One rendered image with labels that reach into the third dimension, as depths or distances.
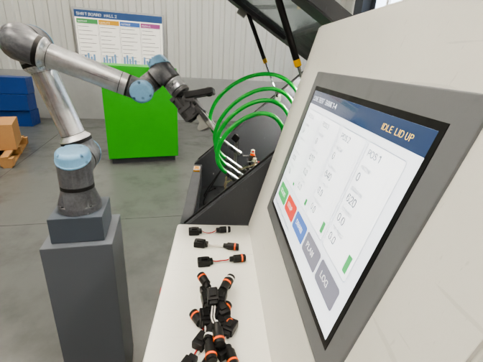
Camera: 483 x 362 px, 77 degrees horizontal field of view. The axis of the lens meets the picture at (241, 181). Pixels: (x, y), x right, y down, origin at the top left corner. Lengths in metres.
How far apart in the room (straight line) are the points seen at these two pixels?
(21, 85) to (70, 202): 6.08
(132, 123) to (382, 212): 4.21
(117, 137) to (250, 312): 3.98
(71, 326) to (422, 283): 1.36
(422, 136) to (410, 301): 0.16
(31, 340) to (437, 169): 2.07
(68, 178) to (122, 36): 6.52
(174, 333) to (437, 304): 0.47
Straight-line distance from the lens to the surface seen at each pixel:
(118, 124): 4.45
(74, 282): 1.36
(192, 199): 1.19
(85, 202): 1.25
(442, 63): 0.39
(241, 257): 0.79
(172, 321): 0.67
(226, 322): 0.63
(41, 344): 2.11
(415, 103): 0.39
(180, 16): 7.66
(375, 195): 0.38
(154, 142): 4.54
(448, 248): 0.30
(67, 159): 1.20
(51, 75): 1.32
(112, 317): 1.47
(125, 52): 7.60
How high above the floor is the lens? 1.46
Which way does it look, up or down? 22 degrees down
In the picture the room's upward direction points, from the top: 4 degrees clockwise
